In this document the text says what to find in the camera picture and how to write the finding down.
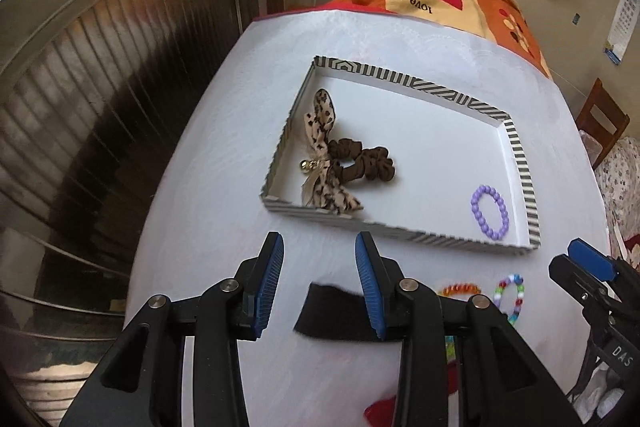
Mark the rainbow crystal heart bracelet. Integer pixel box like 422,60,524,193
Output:
437,282,483,299

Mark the striped shallow cardboard tray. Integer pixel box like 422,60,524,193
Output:
260,55,541,254

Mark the wooden chair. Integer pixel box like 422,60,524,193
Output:
575,78,630,169

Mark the purple bead bracelet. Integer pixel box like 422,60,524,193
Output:
470,184,510,242

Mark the wall calendar poster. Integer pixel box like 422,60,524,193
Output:
604,0,639,65

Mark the black velvet hair band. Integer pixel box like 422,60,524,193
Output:
294,283,378,343

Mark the floral fabric bedding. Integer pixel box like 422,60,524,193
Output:
594,136,639,271

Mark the multicolour round bead bracelet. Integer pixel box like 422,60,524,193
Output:
491,273,526,325

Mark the red satin bow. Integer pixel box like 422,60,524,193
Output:
363,362,460,427

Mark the leopard print ribbon bow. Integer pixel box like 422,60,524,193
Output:
302,89,362,213

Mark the dark wooden slatted door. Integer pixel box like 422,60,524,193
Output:
1,0,241,426

